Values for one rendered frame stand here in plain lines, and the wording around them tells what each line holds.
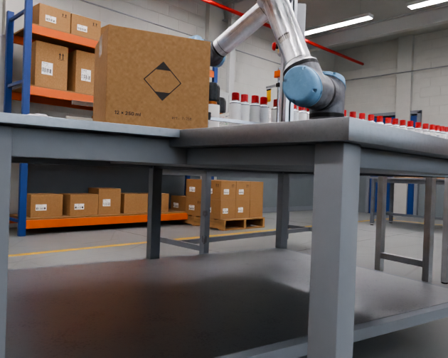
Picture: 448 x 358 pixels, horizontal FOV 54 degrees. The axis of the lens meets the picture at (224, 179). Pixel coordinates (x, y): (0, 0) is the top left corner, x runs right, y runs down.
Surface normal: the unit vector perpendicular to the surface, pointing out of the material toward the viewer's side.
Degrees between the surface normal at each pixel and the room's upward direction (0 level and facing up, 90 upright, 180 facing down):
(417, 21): 90
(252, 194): 90
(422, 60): 90
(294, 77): 97
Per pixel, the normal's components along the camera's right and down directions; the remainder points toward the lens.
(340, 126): -0.71, -0.02
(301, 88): -0.58, 0.11
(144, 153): 0.55, 0.03
